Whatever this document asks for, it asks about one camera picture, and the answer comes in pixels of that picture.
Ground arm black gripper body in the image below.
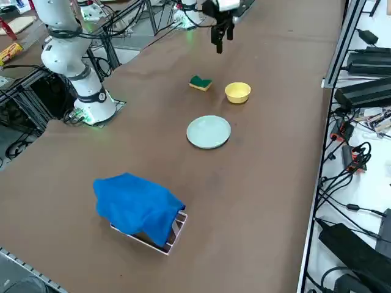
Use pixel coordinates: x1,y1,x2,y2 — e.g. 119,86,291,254
210,10,236,30

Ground small yellow dish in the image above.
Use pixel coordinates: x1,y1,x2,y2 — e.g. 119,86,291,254
224,82,252,104

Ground green and yellow sponge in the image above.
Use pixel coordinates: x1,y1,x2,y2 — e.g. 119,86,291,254
188,74,213,92

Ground large black case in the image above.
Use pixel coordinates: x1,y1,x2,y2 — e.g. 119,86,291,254
316,222,391,293

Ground tan mat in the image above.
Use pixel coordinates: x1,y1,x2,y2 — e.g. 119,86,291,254
0,16,37,36

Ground clear slotted rack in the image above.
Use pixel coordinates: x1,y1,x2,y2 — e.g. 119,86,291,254
109,209,189,256

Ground small black power adapter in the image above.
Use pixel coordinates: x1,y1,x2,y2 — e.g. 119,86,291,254
356,29,379,46

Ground aluminium edge rail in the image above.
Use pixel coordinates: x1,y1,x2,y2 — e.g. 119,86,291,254
0,246,67,293

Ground big black power brick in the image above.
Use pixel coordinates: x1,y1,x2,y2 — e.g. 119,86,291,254
346,45,391,77

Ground blue cloth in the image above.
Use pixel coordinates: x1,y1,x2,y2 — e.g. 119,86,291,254
92,172,186,247

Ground dark power brick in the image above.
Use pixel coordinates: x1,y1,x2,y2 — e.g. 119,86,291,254
334,76,391,110

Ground aluminium profile post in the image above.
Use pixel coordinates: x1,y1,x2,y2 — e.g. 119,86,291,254
322,0,367,89

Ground pale green plate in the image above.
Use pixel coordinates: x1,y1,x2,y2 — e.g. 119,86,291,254
186,115,232,150

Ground yellow snack packet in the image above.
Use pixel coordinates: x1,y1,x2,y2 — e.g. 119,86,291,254
0,42,24,67

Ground black and orange connector box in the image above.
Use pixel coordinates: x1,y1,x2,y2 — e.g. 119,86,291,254
331,120,355,143
341,142,372,174

